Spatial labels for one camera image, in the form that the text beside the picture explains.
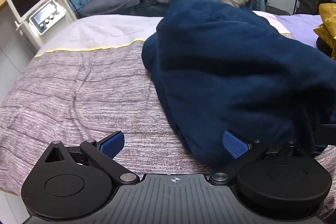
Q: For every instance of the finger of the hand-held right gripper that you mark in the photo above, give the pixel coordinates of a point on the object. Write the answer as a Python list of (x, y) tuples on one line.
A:
[(329, 134)]

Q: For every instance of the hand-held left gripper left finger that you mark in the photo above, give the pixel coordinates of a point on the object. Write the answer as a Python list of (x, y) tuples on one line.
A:
[(113, 145)]

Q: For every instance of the black garment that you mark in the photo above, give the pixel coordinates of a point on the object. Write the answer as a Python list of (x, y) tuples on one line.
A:
[(324, 47)]

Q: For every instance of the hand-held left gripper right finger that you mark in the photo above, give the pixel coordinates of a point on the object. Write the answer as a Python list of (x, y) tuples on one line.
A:
[(234, 145)]

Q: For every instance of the mustard yellow garment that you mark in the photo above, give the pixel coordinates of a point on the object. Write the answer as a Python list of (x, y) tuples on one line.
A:
[(328, 27)]

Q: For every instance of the navy blue jacket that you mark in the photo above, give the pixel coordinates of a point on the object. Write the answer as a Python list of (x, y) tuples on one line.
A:
[(223, 69)]

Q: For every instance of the lavender bed sheet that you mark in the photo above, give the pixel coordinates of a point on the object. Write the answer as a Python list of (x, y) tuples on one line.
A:
[(299, 27)]

